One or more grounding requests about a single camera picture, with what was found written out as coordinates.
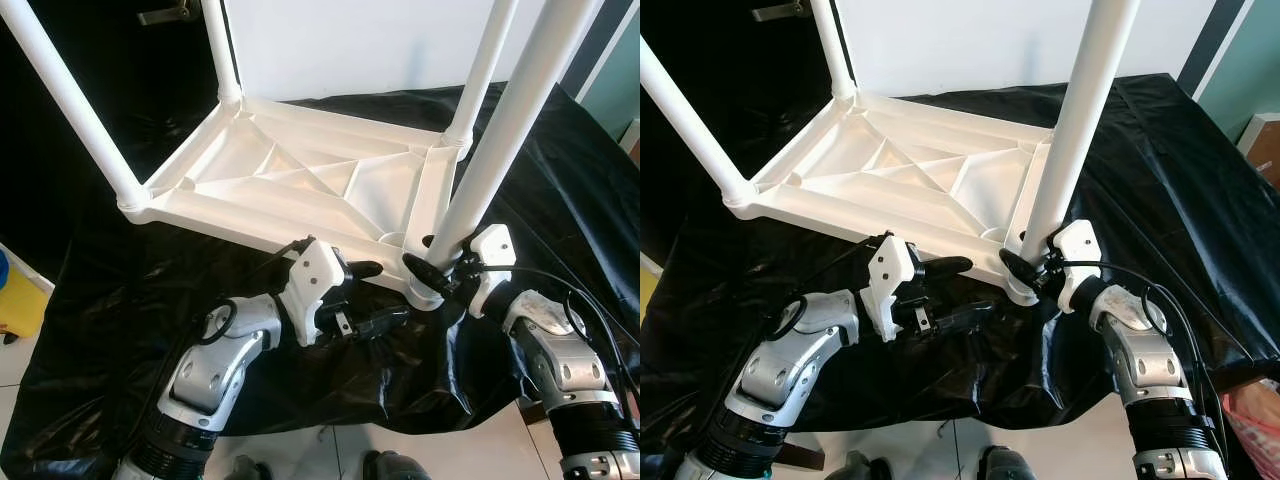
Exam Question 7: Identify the black door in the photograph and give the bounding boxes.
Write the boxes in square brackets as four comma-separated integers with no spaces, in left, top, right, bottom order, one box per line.
[640,0,841,221]
[0,0,231,241]

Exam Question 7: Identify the grey right robot foot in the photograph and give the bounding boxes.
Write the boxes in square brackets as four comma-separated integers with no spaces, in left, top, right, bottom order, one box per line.
[978,445,1043,480]
[362,450,431,480]

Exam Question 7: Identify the white plastic table top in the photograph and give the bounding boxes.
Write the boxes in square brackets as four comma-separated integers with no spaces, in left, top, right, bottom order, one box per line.
[722,88,1061,306]
[118,92,476,311]

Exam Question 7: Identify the pink shopping bag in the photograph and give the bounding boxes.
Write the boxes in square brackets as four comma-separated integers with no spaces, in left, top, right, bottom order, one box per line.
[1225,380,1280,480]

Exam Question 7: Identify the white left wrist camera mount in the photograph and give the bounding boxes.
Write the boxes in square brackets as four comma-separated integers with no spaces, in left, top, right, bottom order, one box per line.
[860,235,919,343]
[278,238,348,346]

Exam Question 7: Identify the black plastic table cover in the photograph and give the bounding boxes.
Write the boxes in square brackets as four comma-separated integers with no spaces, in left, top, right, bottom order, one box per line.
[0,80,641,471]
[640,72,1280,461]

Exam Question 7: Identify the metal door handle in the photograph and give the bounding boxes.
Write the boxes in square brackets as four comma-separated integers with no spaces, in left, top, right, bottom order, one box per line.
[752,0,813,23]
[138,0,201,26]

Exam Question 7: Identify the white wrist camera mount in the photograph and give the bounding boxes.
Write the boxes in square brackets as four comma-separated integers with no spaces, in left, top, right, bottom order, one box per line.
[470,224,517,319]
[860,235,919,343]
[1050,220,1103,314]
[278,238,348,346]

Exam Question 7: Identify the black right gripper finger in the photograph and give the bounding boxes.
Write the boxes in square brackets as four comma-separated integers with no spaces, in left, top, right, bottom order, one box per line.
[999,249,1043,294]
[402,253,451,299]

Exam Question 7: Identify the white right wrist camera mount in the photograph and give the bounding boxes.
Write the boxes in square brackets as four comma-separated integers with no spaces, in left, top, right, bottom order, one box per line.
[1050,220,1103,314]
[470,224,517,319]

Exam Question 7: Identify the white plastic table leg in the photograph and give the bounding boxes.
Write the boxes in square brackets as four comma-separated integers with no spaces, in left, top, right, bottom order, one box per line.
[0,0,149,216]
[200,0,244,106]
[1018,0,1141,263]
[425,0,596,271]
[812,0,859,101]
[443,0,518,156]
[640,40,761,211]

